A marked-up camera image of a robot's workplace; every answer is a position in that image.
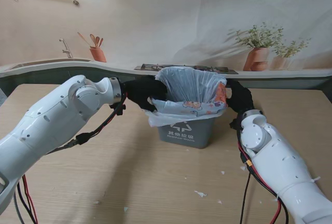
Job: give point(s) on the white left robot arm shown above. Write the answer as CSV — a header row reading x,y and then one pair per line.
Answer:
x,y
62,115

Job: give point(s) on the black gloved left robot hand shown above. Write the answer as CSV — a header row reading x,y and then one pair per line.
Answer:
x,y
142,91

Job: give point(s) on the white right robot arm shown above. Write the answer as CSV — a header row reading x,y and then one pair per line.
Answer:
x,y
275,161

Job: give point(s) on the white printed plastic bag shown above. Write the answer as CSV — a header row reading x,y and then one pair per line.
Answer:
x,y
192,97

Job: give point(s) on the printed kitchen backdrop cloth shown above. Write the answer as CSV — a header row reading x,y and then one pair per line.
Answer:
x,y
168,14

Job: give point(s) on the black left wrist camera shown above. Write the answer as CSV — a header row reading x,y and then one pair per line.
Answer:
x,y
118,108

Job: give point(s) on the grey plastic waste bin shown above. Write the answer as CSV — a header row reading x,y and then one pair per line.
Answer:
x,y
185,134

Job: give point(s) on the large white paper scrap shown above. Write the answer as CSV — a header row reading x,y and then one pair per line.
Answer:
x,y
201,194

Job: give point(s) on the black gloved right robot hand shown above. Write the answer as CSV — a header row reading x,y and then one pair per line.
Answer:
x,y
241,97

